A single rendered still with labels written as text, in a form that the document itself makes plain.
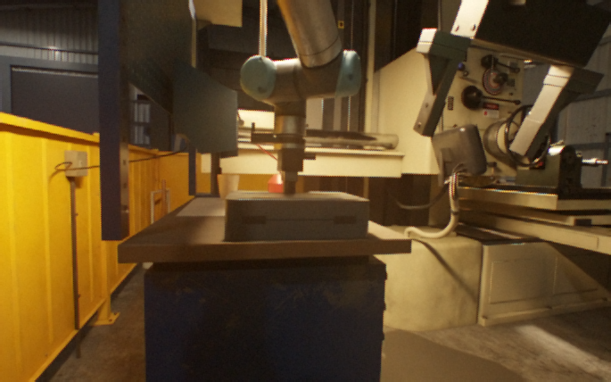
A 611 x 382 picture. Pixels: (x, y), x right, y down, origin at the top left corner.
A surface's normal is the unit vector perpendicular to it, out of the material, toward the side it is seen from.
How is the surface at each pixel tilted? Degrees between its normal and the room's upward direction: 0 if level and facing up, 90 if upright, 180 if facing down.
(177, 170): 90
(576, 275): 90
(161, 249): 90
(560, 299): 90
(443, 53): 113
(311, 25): 139
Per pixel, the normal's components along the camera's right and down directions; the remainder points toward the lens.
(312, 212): 0.17, 0.07
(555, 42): 0.07, 0.46
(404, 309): -0.26, 0.06
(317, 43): 0.17, 0.80
